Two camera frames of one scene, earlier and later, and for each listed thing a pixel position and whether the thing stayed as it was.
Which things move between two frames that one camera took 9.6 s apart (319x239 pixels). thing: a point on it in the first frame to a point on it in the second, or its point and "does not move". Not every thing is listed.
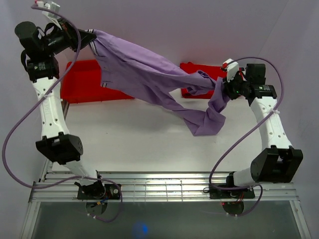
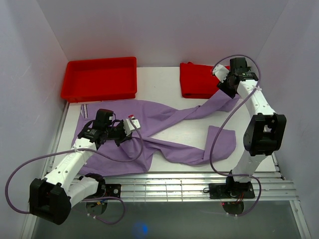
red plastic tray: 83,84 does not move
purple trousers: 195,99 to 135,155
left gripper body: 62,38 to 116,133
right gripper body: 236,87 does not move
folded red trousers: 213,71 does not move
